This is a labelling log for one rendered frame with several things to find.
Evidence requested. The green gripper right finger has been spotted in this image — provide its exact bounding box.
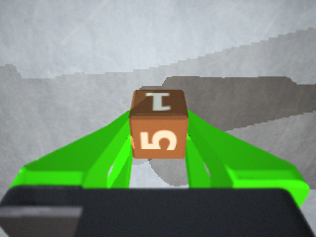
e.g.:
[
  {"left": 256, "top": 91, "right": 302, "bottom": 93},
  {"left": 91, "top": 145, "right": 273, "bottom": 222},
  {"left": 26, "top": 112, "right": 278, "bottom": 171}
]
[{"left": 185, "top": 110, "right": 309, "bottom": 207}]

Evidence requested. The brown number cube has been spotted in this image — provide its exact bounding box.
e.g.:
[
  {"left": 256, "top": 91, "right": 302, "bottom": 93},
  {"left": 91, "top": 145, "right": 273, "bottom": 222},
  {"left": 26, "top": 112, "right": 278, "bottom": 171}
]
[{"left": 128, "top": 90, "right": 189, "bottom": 159}]

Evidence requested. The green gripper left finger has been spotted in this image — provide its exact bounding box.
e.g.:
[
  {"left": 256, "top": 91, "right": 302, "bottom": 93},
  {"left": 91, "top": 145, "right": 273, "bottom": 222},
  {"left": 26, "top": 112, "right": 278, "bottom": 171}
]
[{"left": 9, "top": 111, "right": 132, "bottom": 189}]

